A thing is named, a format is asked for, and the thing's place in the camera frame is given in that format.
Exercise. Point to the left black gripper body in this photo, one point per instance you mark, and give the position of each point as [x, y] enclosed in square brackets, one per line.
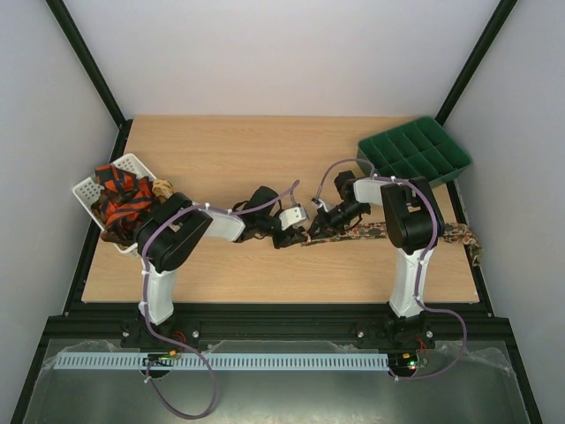
[264, 223]

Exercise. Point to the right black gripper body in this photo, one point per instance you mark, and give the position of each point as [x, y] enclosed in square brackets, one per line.
[327, 219]

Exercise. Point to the floral patterned tie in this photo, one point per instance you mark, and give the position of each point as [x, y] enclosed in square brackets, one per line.
[454, 233]

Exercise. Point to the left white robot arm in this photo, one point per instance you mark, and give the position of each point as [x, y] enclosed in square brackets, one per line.
[170, 234]

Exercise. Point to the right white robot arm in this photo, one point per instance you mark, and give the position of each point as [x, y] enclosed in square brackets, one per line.
[413, 224]

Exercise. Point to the green divided organizer tray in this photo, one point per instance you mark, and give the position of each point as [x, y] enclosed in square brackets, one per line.
[419, 148]

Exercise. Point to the brown tan patterned tie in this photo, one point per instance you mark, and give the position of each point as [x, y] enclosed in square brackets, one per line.
[162, 189]

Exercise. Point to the orange navy striped tie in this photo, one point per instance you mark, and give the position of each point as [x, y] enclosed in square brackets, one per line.
[123, 203]

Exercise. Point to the white perforated plastic basket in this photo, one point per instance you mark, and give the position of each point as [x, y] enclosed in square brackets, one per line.
[87, 192]

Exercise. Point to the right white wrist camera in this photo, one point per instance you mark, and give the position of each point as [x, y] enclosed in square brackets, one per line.
[320, 204]

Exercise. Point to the white slotted cable duct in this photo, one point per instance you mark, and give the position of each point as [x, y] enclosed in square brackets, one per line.
[224, 361]

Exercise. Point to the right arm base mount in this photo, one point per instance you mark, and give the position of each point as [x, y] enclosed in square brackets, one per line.
[390, 335]

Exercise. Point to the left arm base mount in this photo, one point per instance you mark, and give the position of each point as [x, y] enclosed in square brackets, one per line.
[136, 335]

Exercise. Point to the black aluminium frame rail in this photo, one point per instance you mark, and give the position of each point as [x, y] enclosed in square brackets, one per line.
[238, 322]

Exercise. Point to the right black frame post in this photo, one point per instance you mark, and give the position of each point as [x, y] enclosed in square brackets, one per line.
[486, 39]

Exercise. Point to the black frame post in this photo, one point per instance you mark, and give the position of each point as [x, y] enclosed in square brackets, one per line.
[79, 46]
[486, 39]

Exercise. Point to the left black frame post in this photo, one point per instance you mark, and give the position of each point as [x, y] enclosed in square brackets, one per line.
[79, 46]

